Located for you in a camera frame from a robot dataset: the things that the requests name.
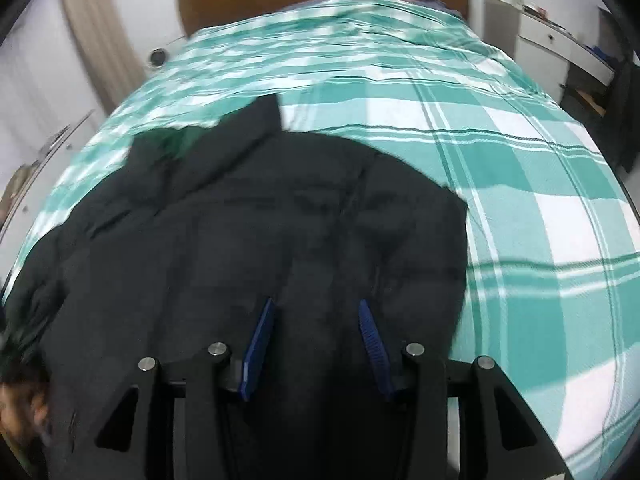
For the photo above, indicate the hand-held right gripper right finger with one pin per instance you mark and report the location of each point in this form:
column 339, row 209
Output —
column 374, row 345

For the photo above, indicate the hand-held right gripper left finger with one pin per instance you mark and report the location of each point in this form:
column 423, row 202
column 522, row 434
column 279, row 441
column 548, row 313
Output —
column 257, row 345

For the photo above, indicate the black puffer jacket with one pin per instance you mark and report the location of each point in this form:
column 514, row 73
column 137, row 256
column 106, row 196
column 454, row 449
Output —
column 250, row 220

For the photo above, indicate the green plaid bed blanket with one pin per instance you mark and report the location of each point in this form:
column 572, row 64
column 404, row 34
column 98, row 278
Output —
column 500, row 170

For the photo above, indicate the blurry brown dark thing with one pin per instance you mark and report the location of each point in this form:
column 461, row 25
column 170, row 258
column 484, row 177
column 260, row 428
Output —
column 20, row 400

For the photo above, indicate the small round dark device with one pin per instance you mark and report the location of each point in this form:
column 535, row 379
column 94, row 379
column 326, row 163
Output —
column 158, row 57

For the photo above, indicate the dark hanging cloth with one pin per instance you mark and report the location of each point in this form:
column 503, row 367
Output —
column 627, row 110

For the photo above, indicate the beige curtain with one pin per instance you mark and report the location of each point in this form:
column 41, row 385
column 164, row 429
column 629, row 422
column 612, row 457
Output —
column 95, row 35

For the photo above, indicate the white desk with drawer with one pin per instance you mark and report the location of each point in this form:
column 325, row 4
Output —
column 545, row 35

